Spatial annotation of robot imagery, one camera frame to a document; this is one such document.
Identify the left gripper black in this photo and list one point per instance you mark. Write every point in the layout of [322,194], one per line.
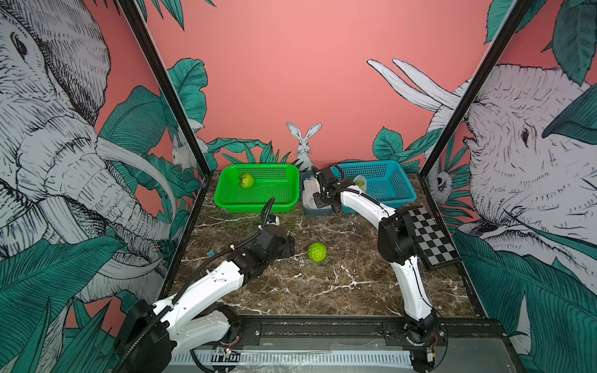
[288,246]

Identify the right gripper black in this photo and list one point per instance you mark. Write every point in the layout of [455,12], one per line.
[317,200]

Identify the white foam net sleeve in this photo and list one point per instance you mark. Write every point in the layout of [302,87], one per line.
[361,178]

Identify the custard apple green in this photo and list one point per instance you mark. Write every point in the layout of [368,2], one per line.
[246,181]
[317,252]

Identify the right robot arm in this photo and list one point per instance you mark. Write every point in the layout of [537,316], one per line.
[396,244]

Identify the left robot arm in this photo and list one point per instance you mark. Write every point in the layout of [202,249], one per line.
[152,334]

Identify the grey bin of foam nets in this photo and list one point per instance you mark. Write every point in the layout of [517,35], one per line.
[310,186]

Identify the green plastic basket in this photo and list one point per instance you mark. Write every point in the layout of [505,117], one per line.
[274,180]

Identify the teal plastic basket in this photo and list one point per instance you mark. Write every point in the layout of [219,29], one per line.
[386,181]

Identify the checkerboard calibration board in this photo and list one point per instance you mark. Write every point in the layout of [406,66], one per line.
[435,247]

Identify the white slotted cable duct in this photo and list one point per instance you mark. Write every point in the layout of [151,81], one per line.
[265,358]

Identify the black front frame rail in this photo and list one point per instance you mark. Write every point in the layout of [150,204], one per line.
[256,329]

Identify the black frame post right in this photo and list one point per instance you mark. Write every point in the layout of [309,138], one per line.
[507,29]

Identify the black frame post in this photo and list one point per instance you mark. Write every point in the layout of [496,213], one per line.
[132,14]
[507,29]

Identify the black frame post left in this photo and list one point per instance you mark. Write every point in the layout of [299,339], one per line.
[132,14]

